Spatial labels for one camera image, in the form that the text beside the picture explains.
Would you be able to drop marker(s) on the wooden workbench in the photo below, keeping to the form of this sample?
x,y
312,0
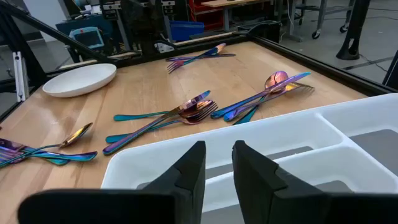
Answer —
x,y
224,3

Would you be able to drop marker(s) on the white plastic cutlery tray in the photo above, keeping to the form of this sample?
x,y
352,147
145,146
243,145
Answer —
x,y
280,133

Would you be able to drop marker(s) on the grey rolling cart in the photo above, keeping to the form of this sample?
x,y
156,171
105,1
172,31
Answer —
x,y
321,15

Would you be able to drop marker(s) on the curved black stand foot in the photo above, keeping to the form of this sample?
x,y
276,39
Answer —
x,y
354,31

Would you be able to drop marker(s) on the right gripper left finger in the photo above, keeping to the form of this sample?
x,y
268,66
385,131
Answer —
x,y
180,186

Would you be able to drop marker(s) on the teal device with screen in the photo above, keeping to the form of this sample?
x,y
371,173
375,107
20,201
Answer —
x,y
87,37

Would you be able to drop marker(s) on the black folding partition screen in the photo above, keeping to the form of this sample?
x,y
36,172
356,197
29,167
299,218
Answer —
x,y
392,74

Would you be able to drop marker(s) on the blue machine cabinet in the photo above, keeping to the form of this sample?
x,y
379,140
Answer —
x,y
68,25

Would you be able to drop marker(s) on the iridescent rainbow spoon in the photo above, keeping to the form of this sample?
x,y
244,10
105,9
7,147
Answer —
x,y
133,116
220,48
77,133
275,79

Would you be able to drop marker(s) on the white round plate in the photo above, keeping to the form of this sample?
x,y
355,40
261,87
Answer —
x,y
77,81

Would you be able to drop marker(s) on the blue plastic bin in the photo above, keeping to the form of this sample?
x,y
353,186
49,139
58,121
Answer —
x,y
186,31

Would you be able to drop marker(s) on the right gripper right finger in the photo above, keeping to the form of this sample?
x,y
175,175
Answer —
x,y
258,193

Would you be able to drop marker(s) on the black aluminium table frame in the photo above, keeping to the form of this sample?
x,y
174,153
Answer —
x,y
311,62

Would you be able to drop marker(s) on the red storage bins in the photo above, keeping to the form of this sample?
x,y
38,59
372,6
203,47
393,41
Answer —
x,y
208,18

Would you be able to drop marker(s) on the silver aluminium bracket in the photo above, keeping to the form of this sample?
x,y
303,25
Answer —
x,y
21,77

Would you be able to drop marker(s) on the iridescent rainbow table knife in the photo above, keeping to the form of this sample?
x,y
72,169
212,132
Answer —
x,y
77,156
217,56
140,132
248,100

